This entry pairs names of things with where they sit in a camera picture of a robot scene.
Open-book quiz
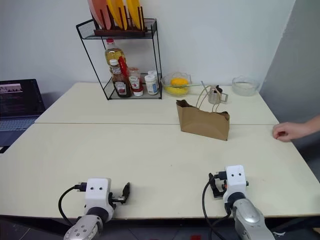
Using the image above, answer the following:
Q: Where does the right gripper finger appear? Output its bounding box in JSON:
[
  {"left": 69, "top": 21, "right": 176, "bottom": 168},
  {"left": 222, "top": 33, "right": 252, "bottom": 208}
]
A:
[{"left": 208, "top": 172, "right": 217, "bottom": 195}]

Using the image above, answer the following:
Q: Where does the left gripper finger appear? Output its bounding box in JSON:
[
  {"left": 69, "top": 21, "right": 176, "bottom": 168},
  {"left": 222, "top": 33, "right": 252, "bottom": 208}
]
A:
[{"left": 122, "top": 182, "right": 131, "bottom": 205}]

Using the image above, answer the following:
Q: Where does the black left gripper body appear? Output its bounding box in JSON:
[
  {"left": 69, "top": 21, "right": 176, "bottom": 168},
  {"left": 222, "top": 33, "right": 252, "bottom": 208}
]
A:
[{"left": 107, "top": 192, "right": 126, "bottom": 210}]

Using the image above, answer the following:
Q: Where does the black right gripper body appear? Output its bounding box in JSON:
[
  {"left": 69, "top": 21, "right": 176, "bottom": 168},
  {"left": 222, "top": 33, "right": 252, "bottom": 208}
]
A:
[{"left": 212, "top": 178, "right": 228, "bottom": 201}]

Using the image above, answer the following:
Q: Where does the brown paper bag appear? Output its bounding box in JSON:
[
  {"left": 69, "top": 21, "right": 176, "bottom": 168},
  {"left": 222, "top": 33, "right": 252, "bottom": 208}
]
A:
[{"left": 175, "top": 86, "right": 231, "bottom": 142}]

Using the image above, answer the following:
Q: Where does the person's bare hand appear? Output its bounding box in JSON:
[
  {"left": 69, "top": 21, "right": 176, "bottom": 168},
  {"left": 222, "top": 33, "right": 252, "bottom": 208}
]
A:
[{"left": 272, "top": 121, "right": 311, "bottom": 144}]

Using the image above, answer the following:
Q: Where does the yellow lemon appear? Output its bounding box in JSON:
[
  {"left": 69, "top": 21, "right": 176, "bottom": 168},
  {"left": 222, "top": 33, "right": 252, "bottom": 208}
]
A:
[
  {"left": 165, "top": 85, "right": 189, "bottom": 97},
  {"left": 169, "top": 77, "right": 189, "bottom": 89}
]

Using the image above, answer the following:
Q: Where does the round clear glass bowl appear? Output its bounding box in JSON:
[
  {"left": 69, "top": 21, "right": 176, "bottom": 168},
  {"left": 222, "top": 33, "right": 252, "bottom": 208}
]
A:
[{"left": 231, "top": 75, "right": 260, "bottom": 97}]

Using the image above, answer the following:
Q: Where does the large glass ketchup bottle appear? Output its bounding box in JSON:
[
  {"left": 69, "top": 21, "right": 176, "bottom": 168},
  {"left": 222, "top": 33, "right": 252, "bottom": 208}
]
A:
[{"left": 108, "top": 59, "right": 133, "bottom": 99}]

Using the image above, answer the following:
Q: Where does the small squeeze ketchup bottle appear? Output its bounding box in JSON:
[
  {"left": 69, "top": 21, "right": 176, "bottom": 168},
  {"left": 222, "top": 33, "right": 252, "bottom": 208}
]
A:
[{"left": 127, "top": 67, "right": 145, "bottom": 97}]

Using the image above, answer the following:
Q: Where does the white mayonnaise jar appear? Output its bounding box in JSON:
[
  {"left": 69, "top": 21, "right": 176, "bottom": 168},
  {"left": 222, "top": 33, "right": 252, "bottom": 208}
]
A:
[
  {"left": 144, "top": 74, "right": 159, "bottom": 96},
  {"left": 147, "top": 70, "right": 160, "bottom": 91}
]

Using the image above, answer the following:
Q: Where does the glass bowl with wavy rim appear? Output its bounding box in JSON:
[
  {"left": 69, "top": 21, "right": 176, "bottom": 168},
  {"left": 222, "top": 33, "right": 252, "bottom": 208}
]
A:
[{"left": 160, "top": 71, "right": 193, "bottom": 98}]

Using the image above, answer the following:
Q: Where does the open dark laptop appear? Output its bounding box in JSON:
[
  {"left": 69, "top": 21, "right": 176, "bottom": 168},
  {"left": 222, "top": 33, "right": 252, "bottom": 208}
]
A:
[{"left": 0, "top": 78, "right": 47, "bottom": 147}]

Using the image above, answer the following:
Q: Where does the cooking oil bottle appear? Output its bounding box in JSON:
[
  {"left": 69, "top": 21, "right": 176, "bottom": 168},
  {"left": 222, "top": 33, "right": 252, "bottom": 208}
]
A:
[{"left": 104, "top": 37, "right": 129, "bottom": 79}]

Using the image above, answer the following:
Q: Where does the dark wooden plate rack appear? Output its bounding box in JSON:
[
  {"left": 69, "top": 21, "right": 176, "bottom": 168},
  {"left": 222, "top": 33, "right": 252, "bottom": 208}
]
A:
[{"left": 93, "top": 5, "right": 149, "bottom": 39}]

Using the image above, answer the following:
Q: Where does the yellow plate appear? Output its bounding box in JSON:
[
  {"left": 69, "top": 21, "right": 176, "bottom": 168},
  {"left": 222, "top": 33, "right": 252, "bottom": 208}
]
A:
[
  {"left": 105, "top": 0, "right": 129, "bottom": 30},
  {"left": 125, "top": 0, "right": 145, "bottom": 31}
]

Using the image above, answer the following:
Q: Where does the pink plate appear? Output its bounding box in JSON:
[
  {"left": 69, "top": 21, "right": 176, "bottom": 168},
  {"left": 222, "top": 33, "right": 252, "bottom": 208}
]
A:
[{"left": 87, "top": 0, "right": 116, "bottom": 31}]

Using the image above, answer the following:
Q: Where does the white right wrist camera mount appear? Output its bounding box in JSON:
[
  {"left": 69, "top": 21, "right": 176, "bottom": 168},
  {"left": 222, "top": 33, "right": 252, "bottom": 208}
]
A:
[{"left": 222, "top": 164, "right": 248, "bottom": 199}]

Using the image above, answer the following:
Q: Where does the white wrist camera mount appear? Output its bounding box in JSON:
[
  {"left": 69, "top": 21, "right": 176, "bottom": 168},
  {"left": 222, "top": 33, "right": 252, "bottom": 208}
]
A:
[
  {"left": 84, "top": 177, "right": 113, "bottom": 209},
  {"left": 222, "top": 164, "right": 248, "bottom": 199}
]

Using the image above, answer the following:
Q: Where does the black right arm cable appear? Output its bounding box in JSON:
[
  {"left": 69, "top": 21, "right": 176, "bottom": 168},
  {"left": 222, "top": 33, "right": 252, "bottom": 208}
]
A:
[{"left": 202, "top": 170, "right": 235, "bottom": 240}]

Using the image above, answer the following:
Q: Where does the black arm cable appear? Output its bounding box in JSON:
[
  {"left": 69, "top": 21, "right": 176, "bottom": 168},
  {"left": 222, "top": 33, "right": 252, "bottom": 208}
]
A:
[
  {"left": 202, "top": 170, "right": 235, "bottom": 240},
  {"left": 58, "top": 183, "right": 87, "bottom": 226}
]

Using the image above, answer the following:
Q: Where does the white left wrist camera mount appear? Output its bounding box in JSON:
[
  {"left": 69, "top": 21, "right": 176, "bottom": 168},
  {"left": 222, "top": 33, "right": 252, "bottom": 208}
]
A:
[{"left": 84, "top": 177, "right": 113, "bottom": 209}]

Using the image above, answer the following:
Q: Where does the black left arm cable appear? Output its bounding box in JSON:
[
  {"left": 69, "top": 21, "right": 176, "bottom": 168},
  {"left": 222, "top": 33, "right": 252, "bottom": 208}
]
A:
[{"left": 58, "top": 183, "right": 87, "bottom": 226}]

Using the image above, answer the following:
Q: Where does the black table frame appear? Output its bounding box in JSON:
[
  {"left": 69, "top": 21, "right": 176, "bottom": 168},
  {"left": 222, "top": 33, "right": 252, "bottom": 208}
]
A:
[{"left": 0, "top": 214, "right": 320, "bottom": 234}]

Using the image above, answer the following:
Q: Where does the glass cup with handle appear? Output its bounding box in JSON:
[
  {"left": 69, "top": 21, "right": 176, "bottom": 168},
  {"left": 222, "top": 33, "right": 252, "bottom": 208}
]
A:
[{"left": 207, "top": 85, "right": 230, "bottom": 105}]

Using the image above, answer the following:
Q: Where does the black wire shelf rack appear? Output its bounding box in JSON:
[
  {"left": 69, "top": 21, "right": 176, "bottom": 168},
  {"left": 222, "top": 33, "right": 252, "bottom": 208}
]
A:
[{"left": 75, "top": 17, "right": 163, "bottom": 101}]

